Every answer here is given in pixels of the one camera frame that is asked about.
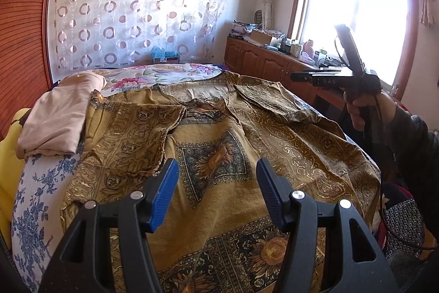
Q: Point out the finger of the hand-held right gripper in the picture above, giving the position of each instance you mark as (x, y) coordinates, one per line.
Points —
(301, 77)

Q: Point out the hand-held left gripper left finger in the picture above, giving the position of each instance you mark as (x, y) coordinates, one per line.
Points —
(163, 197)

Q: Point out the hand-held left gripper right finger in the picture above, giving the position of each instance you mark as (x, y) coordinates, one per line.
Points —
(271, 197)

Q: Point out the brown patterned garment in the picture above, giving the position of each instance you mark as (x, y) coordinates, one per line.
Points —
(223, 155)

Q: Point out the person's right forearm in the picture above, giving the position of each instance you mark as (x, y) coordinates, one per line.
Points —
(408, 131)

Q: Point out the person's right hand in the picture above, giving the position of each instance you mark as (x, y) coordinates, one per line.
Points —
(358, 107)

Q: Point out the wooden sideboard cabinet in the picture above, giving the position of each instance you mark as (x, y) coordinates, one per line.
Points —
(267, 63)

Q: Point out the cardboard box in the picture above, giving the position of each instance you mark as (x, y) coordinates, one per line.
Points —
(265, 36)

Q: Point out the stack of papers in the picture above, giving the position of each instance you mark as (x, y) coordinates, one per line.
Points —
(244, 29)

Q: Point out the wooden framed window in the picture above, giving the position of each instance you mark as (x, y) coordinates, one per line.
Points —
(356, 1)

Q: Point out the tied beige window curtain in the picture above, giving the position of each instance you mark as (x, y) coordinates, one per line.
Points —
(425, 1)

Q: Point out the pink floral bedspread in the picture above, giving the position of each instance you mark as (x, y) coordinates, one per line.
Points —
(144, 73)

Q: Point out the blue floral white sheet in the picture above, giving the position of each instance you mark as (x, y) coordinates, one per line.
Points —
(37, 210)

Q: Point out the beige folded cloth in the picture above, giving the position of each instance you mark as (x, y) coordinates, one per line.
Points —
(58, 114)

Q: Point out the dark dotted cloth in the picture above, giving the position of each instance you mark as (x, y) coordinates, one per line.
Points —
(404, 224)

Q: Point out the blue plastic bag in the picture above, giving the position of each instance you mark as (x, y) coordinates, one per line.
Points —
(165, 54)

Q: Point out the yellow pillow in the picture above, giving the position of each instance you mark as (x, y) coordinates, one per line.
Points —
(8, 148)

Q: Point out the circle patterned sheer curtain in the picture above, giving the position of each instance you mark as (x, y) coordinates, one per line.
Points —
(137, 8)

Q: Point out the wooden headboard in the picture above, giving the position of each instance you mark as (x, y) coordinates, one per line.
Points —
(24, 21)

